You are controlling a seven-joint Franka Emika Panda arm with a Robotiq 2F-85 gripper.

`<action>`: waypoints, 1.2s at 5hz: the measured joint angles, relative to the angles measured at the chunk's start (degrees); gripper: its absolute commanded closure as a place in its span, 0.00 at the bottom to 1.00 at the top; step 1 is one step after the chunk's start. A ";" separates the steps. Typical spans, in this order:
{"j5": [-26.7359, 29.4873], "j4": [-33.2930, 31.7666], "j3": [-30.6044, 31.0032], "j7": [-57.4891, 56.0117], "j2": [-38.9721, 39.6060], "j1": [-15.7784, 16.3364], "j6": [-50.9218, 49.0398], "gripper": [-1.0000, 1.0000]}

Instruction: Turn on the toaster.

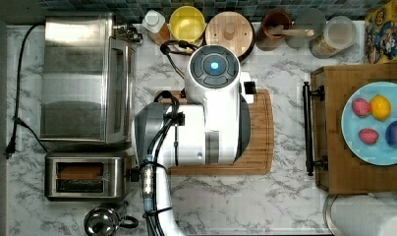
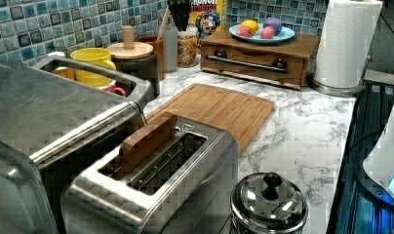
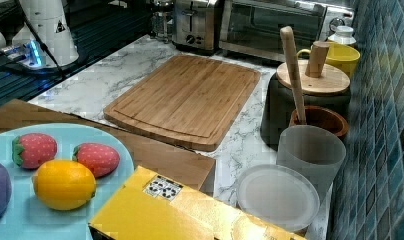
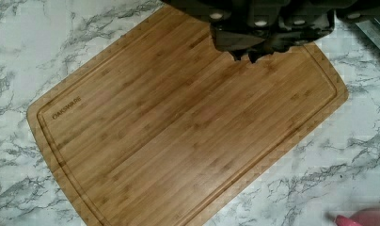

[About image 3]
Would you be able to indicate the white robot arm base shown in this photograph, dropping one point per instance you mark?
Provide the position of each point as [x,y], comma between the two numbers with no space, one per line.
[45,41]

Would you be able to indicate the silver toaster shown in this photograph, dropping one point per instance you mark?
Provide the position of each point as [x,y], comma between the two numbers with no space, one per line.
[197,23]

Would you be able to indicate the silver toaster oven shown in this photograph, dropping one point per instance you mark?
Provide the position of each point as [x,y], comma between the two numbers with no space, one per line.
[252,27]

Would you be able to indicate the bamboo cutting board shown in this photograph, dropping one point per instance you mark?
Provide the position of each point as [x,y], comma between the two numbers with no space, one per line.
[189,101]

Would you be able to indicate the brown cardboard box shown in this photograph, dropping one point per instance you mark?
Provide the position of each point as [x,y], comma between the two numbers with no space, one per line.
[192,169]

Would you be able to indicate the yellow cardboard box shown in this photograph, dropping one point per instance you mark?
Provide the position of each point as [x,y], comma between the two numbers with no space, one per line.
[149,206]

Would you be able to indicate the frosted round lid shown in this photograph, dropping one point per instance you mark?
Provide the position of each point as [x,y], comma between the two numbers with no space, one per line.
[278,195]

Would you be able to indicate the right toy strawberry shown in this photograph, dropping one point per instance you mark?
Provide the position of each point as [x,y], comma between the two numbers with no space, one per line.
[99,158]

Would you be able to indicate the toy strawberry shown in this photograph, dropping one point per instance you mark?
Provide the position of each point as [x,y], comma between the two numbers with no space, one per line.
[99,158]
[31,150]

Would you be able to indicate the glass jar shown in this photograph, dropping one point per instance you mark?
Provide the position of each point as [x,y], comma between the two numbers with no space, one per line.
[162,11]

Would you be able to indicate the brown wooden bowl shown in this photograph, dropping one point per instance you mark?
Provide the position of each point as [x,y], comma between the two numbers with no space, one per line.
[326,121]

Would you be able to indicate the frosted plastic cup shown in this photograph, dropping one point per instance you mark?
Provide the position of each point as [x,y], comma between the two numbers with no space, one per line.
[315,153]

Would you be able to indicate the wooden pestle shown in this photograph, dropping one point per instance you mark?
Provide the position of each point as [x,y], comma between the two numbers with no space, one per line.
[289,49]

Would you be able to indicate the dark canister with wooden lid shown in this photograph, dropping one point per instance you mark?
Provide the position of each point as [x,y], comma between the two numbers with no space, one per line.
[331,92]

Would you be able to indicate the toy lemon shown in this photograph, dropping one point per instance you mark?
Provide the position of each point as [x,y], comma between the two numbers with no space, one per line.
[63,184]

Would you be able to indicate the yellow mug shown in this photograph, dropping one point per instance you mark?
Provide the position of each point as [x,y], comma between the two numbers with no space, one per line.
[327,58]

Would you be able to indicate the white lidded jar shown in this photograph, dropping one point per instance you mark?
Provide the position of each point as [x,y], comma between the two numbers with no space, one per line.
[343,35]

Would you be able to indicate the left toy strawberry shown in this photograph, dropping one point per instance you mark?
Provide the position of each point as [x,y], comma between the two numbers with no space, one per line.
[31,150]

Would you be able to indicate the light blue plate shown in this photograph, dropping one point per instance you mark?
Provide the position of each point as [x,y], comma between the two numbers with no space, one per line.
[26,217]

